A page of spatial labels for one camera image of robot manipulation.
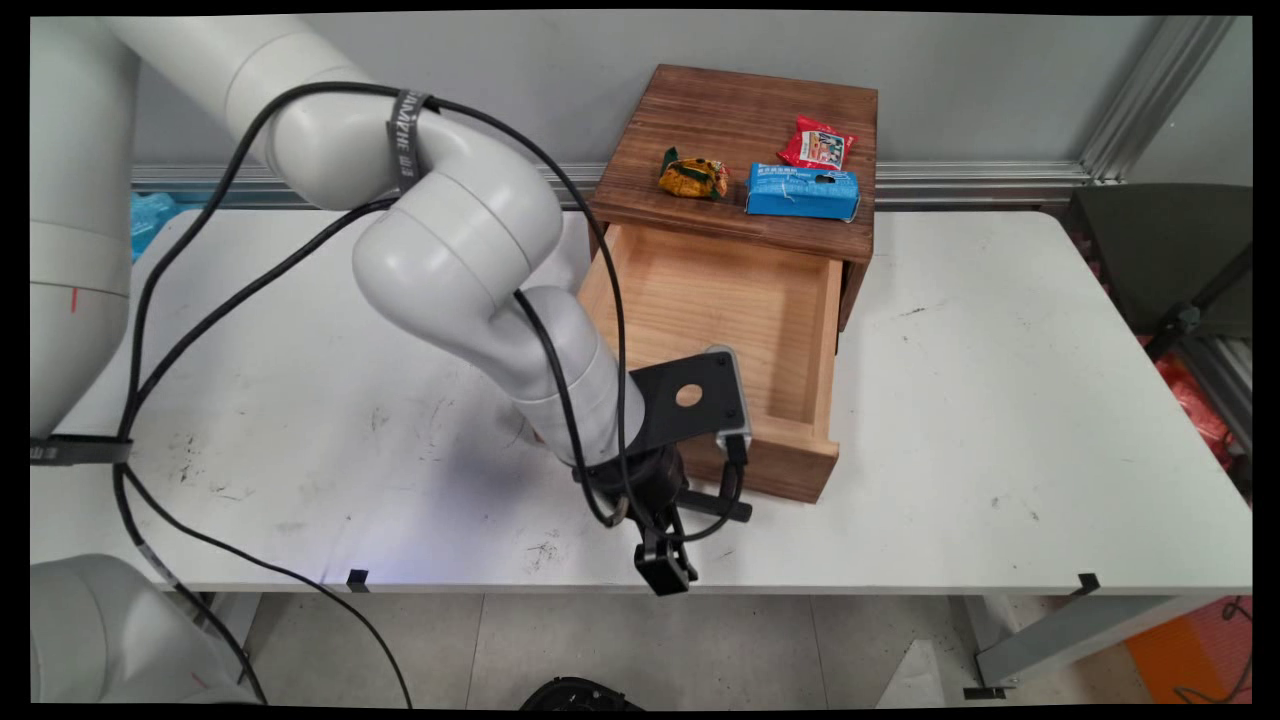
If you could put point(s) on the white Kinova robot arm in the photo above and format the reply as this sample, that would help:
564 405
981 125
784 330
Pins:
450 250

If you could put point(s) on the slanted aluminium profile post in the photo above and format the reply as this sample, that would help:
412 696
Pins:
1150 100

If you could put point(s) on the blue tissue pack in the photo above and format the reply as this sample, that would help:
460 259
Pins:
802 192

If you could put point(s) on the black tape marker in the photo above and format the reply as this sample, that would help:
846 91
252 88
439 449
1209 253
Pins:
358 580
1089 584

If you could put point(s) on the blue bubble wrap sheet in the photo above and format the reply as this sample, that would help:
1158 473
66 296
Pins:
150 222

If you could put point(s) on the black wrist camera mount plate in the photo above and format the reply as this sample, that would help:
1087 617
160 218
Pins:
690 415

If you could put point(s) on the horizontal aluminium rail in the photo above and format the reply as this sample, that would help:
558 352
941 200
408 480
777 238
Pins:
950 185

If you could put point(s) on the grey metal table leg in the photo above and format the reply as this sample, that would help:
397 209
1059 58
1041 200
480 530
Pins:
1070 632
235 625

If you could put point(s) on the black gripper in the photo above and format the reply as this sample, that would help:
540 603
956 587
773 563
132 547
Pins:
640 485

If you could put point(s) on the yellow green snack packet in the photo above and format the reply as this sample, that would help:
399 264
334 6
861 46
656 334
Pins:
693 177

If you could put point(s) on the black round floor object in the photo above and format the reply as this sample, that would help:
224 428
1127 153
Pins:
580 695

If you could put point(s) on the orange floor box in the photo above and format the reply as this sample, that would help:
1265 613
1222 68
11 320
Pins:
1185 655

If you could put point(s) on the aluminium frame beam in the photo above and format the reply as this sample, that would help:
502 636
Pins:
1225 385

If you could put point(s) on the red plastic bag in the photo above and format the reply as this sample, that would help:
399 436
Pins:
1195 405

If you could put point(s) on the brown wooden drawer cabinet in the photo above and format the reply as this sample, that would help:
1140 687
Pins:
740 110

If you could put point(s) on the dark grey chair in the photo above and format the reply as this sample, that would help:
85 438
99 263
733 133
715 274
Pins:
1150 250

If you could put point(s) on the red snack packet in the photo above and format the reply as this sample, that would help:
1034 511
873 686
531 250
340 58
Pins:
818 145

